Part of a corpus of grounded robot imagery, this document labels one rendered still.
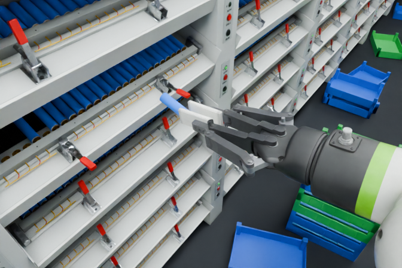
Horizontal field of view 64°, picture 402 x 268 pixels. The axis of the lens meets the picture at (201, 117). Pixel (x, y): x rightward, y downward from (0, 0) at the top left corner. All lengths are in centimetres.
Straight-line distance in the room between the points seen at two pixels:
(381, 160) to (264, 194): 129
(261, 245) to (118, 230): 74
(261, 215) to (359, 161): 123
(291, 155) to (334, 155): 5
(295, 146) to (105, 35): 39
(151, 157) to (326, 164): 57
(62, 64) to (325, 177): 43
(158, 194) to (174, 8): 57
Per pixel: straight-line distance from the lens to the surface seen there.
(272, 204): 164
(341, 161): 40
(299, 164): 42
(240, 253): 150
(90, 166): 62
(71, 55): 59
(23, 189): 66
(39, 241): 81
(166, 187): 105
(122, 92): 74
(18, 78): 56
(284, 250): 153
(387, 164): 40
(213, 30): 85
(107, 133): 70
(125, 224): 100
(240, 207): 161
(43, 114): 71
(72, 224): 82
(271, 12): 118
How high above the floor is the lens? 136
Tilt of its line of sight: 42 degrees down
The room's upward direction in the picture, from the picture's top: straight up
